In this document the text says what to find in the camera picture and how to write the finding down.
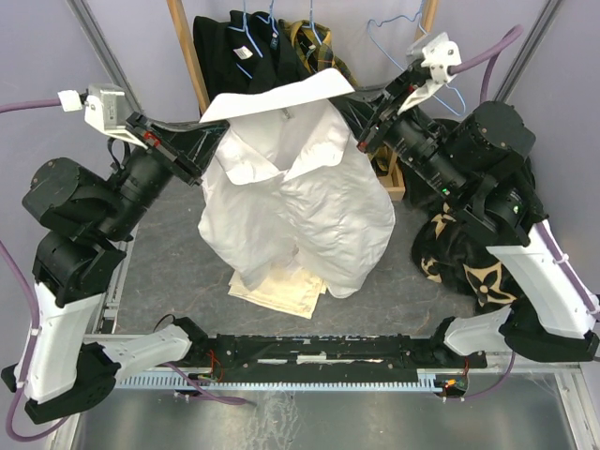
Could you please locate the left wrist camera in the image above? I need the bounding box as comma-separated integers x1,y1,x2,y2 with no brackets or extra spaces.
84,83,143,146

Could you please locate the white shirt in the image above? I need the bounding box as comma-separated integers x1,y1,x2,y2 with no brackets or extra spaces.
198,68,396,298

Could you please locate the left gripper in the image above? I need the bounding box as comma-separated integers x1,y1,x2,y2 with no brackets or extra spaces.
95,109,229,241

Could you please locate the black hanging shirt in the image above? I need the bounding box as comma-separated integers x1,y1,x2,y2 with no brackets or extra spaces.
192,10,309,100

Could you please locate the blue hanger in black shirt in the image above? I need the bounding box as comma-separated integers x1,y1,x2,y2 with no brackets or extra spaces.
226,9,280,81

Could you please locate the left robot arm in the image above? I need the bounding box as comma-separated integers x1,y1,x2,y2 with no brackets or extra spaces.
1,112,230,425

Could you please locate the cream folded cloth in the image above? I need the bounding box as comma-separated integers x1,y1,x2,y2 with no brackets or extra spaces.
228,262,327,320

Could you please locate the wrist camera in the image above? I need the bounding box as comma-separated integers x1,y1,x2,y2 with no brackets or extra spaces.
398,32,461,113
84,83,143,146

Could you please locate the black floral blanket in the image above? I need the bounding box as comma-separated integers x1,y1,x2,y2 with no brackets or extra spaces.
400,163,526,314

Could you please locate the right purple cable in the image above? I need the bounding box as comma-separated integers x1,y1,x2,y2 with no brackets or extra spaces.
449,23,525,102

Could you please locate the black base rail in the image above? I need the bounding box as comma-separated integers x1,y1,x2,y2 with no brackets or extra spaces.
172,318,488,384

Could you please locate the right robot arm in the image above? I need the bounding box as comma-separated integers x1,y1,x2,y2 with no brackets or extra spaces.
332,67,599,367

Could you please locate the yellow plaid shirt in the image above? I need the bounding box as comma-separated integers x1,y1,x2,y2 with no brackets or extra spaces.
277,19,358,87

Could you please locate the wooden clothes rack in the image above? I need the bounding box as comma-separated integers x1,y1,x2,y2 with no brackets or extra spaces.
166,0,441,203

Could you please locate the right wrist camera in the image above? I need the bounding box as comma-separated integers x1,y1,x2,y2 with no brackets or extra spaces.
398,32,461,113

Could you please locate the blue wire hanger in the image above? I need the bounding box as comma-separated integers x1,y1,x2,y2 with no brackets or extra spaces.
366,1,467,117

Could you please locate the blue hanger in plaid shirt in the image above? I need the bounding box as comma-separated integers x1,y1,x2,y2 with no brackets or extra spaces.
301,0,332,45

